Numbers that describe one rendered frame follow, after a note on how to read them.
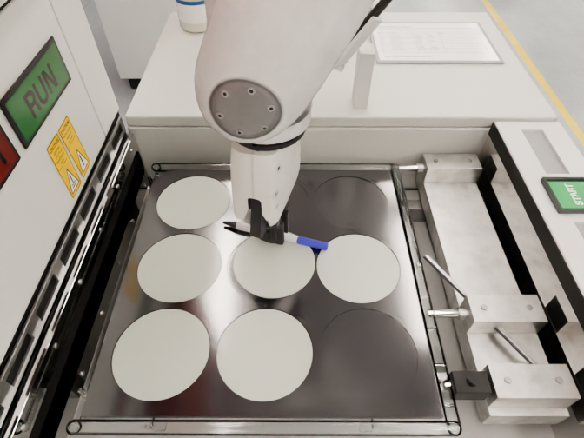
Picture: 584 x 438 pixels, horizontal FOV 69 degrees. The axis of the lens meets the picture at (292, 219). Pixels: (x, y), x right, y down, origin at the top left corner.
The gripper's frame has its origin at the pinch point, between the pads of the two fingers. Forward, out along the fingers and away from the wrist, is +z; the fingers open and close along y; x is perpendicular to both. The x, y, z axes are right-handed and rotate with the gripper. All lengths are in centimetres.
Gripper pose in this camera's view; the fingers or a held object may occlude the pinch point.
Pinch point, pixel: (273, 225)
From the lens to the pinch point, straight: 52.6
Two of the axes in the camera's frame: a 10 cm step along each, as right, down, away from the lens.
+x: 9.6, 2.2, -2.0
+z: 0.1, 6.6, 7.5
